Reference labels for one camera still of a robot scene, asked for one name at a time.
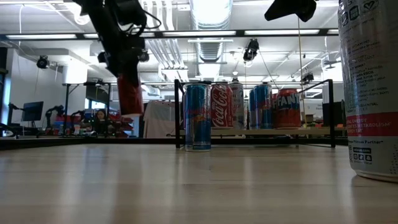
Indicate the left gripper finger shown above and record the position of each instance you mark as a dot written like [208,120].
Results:
[132,74]

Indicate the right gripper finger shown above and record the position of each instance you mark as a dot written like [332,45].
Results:
[280,6]

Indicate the red can black Coca-Cola script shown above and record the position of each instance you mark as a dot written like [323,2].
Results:
[130,102]

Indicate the blue silver Red Bull can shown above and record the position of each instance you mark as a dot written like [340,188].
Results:
[263,109]
[198,124]

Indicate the red Star Wars Coca-Cola can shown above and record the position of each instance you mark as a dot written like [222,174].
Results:
[221,109]

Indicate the white Celsius Peach Vibe can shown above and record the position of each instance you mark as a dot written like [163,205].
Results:
[237,109]

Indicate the black background robot arm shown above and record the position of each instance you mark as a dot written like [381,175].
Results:
[53,110]

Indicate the black overhead crossbar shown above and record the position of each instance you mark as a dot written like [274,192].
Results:
[240,32]

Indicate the red storage bins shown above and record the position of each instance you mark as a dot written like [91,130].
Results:
[121,123]

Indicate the white draped cloth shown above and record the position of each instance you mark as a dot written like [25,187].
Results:
[158,119]

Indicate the person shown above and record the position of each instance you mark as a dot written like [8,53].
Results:
[101,119]

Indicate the dark screen monitor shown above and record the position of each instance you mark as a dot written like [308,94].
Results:
[32,111]

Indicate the black background monitor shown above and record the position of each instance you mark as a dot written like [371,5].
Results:
[340,113]

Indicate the black ceiling dome camera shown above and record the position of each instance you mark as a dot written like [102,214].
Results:
[144,57]
[43,62]

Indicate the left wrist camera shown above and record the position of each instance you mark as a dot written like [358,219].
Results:
[130,12]

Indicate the hanging black ceiling camera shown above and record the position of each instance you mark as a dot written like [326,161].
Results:
[251,49]

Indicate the black tall table frame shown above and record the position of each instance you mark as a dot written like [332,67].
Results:
[77,84]

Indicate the small black ceiling camera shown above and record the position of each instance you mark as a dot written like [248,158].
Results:
[308,77]

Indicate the black aluminium rig frame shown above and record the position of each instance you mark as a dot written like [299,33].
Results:
[62,141]

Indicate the wooden shelf with black frame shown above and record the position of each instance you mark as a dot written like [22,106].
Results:
[311,132]

